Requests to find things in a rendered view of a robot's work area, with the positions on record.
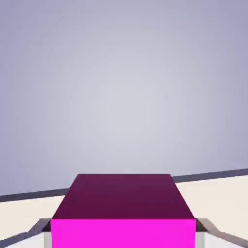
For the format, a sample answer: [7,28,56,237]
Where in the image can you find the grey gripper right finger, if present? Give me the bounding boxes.
[194,217,248,248]

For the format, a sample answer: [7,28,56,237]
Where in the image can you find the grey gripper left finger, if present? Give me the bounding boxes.
[0,218,52,248]

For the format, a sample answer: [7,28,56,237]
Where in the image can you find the small magenta cube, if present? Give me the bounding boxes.
[50,173,197,248]

